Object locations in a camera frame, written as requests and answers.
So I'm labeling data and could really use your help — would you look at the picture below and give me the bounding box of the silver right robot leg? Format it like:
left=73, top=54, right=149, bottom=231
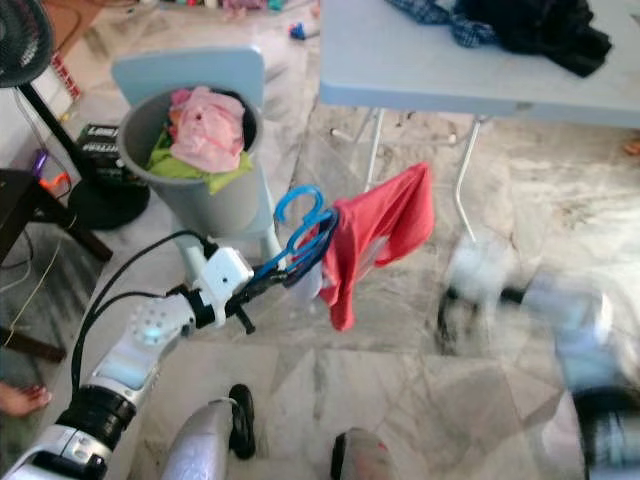
left=330, top=428, right=406, bottom=480

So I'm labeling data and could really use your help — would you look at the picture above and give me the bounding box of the blue plastic hanger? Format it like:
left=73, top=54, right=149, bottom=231
left=250, top=185, right=336, bottom=291

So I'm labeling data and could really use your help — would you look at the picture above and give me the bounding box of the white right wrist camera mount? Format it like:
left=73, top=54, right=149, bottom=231
left=448, top=238, right=511, bottom=301

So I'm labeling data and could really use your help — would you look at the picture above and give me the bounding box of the silver robot leg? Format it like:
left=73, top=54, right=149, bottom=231
left=330, top=428, right=406, bottom=480
left=160, top=385, right=256, bottom=480

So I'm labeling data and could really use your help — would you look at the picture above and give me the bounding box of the grey plastic basket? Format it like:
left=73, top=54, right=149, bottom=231
left=117, top=88, right=266, bottom=241

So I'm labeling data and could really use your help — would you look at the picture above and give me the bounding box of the light blue folding table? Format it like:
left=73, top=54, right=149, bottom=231
left=317, top=0, right=640, bottom=246

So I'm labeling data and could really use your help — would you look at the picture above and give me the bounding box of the orange small object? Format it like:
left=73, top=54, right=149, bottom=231
left=40, top=172, right=73, bottom=197

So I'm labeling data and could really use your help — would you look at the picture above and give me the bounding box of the black standing fan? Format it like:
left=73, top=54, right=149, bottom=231
left=0, top=0, right=151, bottom=233

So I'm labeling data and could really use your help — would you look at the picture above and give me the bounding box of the red garment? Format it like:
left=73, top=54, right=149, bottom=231
left=318, top=162, right=436, bottom=333

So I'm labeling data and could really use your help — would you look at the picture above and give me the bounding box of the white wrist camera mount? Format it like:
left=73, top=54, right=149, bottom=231
left=448, top=238, right=511, bottom=301
left=198, top=247, right=254, bottom=326

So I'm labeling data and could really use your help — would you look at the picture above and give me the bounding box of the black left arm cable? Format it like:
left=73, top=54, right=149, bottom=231
left=70, top=230, right=221, bottom=396
left=105, top=288, right=191, bottom=341

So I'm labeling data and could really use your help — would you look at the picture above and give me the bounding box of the silver left robot leg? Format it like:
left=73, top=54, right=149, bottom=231
left=160, top=385, right=256, bottom=480

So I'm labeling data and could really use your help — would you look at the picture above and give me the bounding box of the black printed carton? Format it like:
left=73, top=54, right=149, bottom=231
left=75, top=122, right=126, bottom=181

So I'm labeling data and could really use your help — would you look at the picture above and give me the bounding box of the black clothes pile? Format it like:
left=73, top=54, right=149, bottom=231
left=455, top=0, right=613, bottom=79

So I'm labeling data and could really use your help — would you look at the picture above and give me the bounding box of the pink garment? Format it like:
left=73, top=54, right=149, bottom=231
left=168, top=87, right=246, bottom=173

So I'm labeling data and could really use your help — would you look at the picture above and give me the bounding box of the green garment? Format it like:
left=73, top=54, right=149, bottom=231
left=148, top=130, right=256, bottom=196

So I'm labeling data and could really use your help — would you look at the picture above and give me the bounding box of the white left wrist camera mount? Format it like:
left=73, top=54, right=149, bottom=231
left=198, top=247, right=254, bottom=326

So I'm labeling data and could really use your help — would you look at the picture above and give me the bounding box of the blue plaid shirt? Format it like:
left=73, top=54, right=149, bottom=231
left=385, top=0, right=501, bottom=49

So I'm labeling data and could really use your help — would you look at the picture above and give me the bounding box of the dark wooden side table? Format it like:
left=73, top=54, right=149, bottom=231
left=0, top=168, right=113, bottom=363

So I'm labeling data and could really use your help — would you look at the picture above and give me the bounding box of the light blue plastic chair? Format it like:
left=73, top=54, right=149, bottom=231
left=110, top=45, right=286, bottom=291

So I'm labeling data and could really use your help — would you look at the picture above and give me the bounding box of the person bare foot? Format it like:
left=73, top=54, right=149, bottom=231
left=0, top=383, right=53, bottom=419

